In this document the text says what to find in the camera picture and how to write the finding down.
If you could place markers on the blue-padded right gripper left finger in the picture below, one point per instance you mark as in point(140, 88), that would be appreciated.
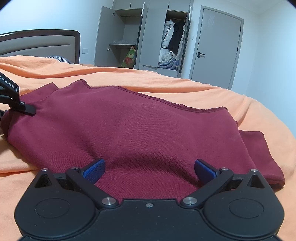
point(84, 179)

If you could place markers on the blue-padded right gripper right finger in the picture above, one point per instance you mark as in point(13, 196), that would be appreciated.
point(213, 180)

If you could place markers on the dark red knit sweater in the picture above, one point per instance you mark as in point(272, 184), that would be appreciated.
point(149, 145)

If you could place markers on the white folded clothes pile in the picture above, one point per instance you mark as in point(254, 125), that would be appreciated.
point(165, 55)

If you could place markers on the dark hanging clothes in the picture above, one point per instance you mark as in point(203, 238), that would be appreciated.
point(177, 36)

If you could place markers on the blue checkered pillow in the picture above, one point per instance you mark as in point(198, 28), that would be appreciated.
point(61, 59)

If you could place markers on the brown beige padded headboard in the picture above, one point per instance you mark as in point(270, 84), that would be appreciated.
point(42, 43)

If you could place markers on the orange bed cover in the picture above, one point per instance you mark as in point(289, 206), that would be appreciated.
point(31, 73)

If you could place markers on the blue striped blanket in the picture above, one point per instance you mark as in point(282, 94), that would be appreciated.
point(172, 65)

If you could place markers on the colourful printed bag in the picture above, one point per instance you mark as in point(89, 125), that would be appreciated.
point(129, 60)

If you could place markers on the grey room door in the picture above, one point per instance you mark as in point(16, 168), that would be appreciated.
point(219, 38)

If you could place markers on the grey open wardrobe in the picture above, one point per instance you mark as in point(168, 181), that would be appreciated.
point(140, 24)

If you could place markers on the white puffer jacket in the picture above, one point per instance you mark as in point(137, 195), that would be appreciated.
point(167, 33)

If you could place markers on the white wall socket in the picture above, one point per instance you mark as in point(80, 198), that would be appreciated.
point(85, 51)

